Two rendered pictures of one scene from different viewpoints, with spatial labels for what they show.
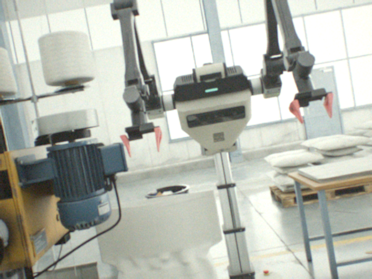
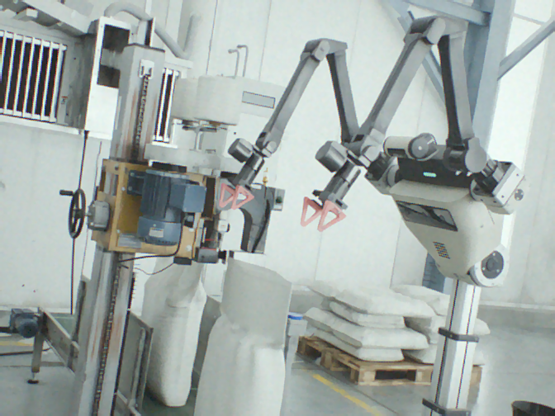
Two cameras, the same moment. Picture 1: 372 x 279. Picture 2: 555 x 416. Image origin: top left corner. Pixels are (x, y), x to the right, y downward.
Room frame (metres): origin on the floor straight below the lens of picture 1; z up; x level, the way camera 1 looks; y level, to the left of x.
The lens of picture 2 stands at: (0.13, -2.12, 1.39)
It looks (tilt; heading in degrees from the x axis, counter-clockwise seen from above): 3 degrees down; 61
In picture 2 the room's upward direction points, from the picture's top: 9 degrees clockwise
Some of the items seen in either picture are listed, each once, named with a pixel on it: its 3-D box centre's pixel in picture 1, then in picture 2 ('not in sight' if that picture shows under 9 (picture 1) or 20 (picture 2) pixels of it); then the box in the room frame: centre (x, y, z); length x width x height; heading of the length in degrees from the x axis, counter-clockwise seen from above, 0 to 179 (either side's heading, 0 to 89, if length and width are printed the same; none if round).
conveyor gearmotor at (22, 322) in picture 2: not in sight; (28, 322); (1.05, 2.15, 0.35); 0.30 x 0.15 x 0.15; 90
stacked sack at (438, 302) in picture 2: not in sight; (429, 300); (4.24, 2.56, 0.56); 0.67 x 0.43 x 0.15; 90
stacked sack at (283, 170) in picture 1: (289, 166); not in sight; (4.89, -1.37, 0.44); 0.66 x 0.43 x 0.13; 0
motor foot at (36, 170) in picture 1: (42, 168); (148, 185); (1.01, 0.42, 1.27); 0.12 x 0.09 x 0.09; 0
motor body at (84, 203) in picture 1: (80, 183); (163, 208); (1.04, 0.33, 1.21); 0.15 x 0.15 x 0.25
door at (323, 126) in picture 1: (321, 107); not in sight; (9.32, -3.70, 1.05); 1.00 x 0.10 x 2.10; 90
